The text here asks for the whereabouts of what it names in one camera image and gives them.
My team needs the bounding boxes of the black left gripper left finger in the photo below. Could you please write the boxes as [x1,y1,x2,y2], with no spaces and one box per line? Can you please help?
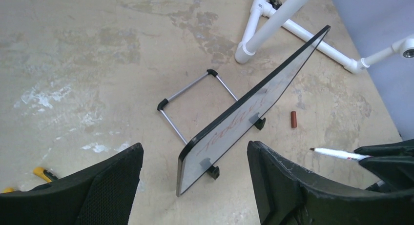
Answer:
[0,143,144,225]

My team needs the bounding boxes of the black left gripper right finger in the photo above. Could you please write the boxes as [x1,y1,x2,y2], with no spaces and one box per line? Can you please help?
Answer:
[247,141,414,225]

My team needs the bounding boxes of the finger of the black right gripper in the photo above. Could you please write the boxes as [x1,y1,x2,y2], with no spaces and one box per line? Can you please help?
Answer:
[353,139,414,191]

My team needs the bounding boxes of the white whiteboard marker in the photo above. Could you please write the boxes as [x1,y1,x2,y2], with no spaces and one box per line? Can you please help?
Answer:
[310,148,372,162]

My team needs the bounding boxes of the red-brown marker cap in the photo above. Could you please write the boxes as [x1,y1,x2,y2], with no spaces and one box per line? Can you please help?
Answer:
[290,111,297,128]

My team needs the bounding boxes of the black-framed small whiteboard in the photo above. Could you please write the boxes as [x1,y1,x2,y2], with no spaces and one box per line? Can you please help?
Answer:
[157,25,331,197]

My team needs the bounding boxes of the yellow-handled pliers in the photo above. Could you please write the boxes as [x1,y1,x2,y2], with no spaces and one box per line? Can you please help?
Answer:
[0,166,60,194]

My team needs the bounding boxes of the white pipe with camera sockets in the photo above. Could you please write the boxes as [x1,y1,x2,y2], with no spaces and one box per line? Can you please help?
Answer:
[357,34,414,70]

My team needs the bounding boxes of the white PVC pipe frame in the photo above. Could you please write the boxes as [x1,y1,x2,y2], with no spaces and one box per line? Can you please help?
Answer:
[235,0,369,74]

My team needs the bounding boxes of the black-handled pliers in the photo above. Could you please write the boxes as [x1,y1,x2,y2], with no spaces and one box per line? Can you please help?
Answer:
[268,0,282,10]

